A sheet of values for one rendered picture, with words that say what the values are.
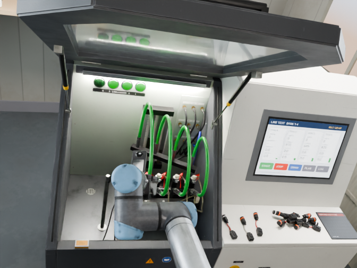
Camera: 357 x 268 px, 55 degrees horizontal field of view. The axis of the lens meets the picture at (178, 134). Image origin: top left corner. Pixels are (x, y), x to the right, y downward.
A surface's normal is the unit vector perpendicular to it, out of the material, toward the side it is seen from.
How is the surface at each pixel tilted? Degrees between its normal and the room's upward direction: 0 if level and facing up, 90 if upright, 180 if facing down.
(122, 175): 45
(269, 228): 0
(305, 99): 76
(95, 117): 90
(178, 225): 27
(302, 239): 0
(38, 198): 0
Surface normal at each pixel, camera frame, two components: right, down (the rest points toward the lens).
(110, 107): 0.15, 0.59
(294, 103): 0.20, 0.38
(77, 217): 0.20, -0.80
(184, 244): -0.25, -0.83
